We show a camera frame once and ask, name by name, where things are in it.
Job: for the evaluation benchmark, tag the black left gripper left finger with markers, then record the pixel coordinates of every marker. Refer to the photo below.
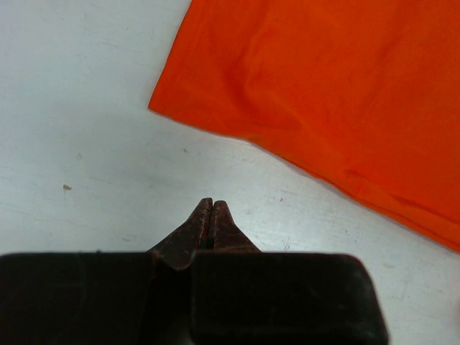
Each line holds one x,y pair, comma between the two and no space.
177,248

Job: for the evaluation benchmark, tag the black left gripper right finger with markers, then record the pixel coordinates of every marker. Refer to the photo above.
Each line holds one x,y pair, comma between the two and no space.
226,236

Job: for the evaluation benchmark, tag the orange t shirt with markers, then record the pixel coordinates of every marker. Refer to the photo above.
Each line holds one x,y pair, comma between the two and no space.
361,94

